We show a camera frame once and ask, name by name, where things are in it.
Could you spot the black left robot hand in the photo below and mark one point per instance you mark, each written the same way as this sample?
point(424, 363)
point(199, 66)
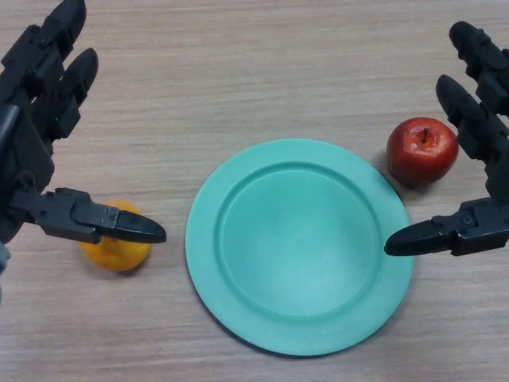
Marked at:
point(28, 159)

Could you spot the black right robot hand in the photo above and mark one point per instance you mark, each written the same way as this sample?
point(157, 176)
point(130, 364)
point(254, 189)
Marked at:
point(489, 227)

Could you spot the red apple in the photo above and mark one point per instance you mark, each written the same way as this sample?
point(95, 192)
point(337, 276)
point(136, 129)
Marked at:
point(417, 161)

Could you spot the green round plate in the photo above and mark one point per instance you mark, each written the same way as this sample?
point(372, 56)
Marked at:
point(298, 246)

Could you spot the yellow orange pear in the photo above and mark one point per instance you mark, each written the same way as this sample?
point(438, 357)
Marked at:
point(115, 256)

